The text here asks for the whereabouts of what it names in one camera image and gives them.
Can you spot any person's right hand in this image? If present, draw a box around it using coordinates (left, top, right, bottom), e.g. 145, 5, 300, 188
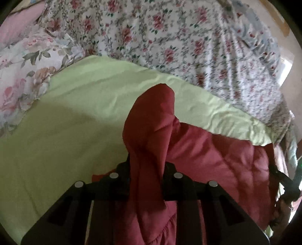
271, 195, 294, 230

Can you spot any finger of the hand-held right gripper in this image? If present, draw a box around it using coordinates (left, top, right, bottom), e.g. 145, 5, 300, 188
268, 163, 288, 188

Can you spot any pink pillow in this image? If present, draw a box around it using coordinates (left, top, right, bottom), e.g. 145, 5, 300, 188
0, 1, 46, 47

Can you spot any light green bed sheet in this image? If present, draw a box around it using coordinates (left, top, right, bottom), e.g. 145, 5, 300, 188
0, 55, 273, 243

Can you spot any large-flower floral pillow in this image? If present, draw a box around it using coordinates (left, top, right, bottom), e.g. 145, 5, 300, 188
0, 28, 85, 138

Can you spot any small rose print quilt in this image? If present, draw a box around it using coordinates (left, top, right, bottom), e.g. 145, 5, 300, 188
38, 0, 298, 146

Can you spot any wooden frame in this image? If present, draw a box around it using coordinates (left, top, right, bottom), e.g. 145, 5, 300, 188
260, 0, 292, 38

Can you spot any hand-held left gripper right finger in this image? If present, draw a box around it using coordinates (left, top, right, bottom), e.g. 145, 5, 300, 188
163, 161, 270, 245

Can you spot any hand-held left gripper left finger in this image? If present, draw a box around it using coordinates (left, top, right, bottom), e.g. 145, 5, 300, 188
21, 153, 131, 245

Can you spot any red quilted jacket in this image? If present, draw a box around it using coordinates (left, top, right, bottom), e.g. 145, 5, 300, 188
91, 83, 277, 245

